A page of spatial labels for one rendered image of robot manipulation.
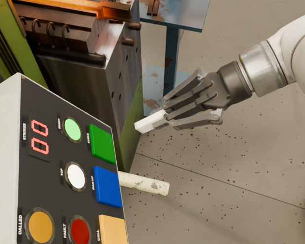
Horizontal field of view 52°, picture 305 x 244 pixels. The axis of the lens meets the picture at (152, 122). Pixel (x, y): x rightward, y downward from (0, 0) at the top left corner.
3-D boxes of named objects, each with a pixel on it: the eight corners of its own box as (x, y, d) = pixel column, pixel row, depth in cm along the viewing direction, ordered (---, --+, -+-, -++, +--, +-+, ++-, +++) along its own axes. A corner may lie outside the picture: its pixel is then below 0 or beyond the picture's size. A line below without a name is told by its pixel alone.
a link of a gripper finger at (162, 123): (176, 115, 64) (180, 128, 62) (155, 126, 65) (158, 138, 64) (173, 113, 63) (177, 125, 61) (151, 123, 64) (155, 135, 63)
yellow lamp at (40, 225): (60, 218, 48) (53, 209, 45) (48, 249, 46) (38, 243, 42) (41, 212, 49) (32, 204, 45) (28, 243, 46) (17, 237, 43)
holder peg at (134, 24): (141, 27, 111) (141, 21, 109) (139, 32, 110) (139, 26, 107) (130, 25, 111) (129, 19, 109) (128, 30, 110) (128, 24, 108)
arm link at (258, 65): (270, 57, 62) (242, 71, 64) (261, 30, 55) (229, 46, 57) (290, 94, 58) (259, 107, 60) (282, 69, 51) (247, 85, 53)
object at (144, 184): (169, 185, 108) (170, 179, 104) (166, 199, 106) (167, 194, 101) (50, 157, 114) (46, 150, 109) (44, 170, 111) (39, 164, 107)
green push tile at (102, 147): (112, 134, 75) (91, 122, 69) (116, 163, 71) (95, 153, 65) (106, 137, 75) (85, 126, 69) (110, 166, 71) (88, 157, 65)
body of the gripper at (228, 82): (258, 104, 59) (213, 124, 62) (243, 69, 64) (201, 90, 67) (249, 85, 53) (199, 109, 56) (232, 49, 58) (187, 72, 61)
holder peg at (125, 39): (135, 42, 107) (135, 37, 105) (133, 48, 106) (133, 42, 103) (124, 40, 108) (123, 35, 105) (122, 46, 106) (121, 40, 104)
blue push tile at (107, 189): (117, 173, 70) (96, 164, 64) (122, 206, 66) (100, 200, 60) (111, 176, 70) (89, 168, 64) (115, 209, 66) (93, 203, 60)
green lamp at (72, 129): (85, 127, 65) (81, 115, 62) (77, 146, 63) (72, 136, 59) (71, 124, 66) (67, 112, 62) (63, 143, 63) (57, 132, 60)
